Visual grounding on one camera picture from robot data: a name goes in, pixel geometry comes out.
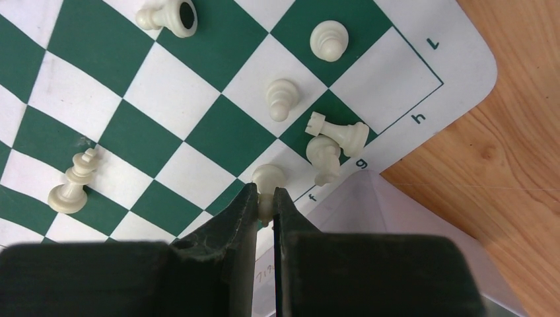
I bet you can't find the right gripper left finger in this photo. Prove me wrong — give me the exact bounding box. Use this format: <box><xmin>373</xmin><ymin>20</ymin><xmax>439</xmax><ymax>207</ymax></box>
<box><xmin>1</xmin><ymin>183</ymin><xmax>258</xmax><ymax>316</ymax></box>

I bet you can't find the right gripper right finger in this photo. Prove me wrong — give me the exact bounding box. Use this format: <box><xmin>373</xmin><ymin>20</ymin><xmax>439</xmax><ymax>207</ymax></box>
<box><xmin>273</xmin><ymin>188</ymin><xmax>486</xmax><ymax>316</ymax></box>

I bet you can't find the white chess bishop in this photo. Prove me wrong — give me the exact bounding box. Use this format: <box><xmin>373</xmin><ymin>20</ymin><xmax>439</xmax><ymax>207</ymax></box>
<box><xmin>252</xmin><ymin>164</ymin><xmax>287</xmax><ymax>227</ymax></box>

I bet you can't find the green white chess board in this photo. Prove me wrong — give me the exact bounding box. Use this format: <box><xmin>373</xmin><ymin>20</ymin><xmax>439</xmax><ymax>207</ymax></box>
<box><xmin>1</xmin><ymin>1</ymin><xmax>497</xmax><ymax>248</ymax></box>

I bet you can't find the silver metal tin box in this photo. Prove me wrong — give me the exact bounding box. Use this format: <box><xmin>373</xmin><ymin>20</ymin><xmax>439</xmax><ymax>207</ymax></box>
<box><xmin>252</xmin><ymin>172</ymin><xmax>526</xmax><ymax>316</ymax></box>

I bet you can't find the white chess knight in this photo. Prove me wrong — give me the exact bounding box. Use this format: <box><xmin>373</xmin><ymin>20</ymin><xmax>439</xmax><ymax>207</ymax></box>
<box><xmin>306</xmin><ymin>135</ymin><xmax>341</xmax><ymax>186</ymax></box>

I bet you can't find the white chess rook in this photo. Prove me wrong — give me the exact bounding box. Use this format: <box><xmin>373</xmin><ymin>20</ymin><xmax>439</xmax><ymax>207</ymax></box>
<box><xmin>305</xmin><ymin>112</ymin><xmax>369</xmax><ymax>158</ymax></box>

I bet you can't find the white chess king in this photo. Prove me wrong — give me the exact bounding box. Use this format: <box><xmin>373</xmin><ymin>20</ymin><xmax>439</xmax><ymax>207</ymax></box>
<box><xmin>47</xmin><ymin>148</ymin><xmax>99</xmax><ymax>214</ymax></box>

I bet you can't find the white chess pawn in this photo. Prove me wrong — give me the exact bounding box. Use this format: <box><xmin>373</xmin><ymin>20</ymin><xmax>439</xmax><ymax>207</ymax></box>
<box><xmin>310</xmin><ymin>20</ymin><xmax>349</xmax><ymax>62</ymax></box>
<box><xmin>265</xmin><ymin>79</ymin><xmax>300</xmax><ymax>122</ymax></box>

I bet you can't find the white chess piece fallen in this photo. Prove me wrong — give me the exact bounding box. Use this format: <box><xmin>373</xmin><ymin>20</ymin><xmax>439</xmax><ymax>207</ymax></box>
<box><xmin>135</xmin><ymin>1</ymin><xmax>198</xmax><ymax>38</ymax></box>

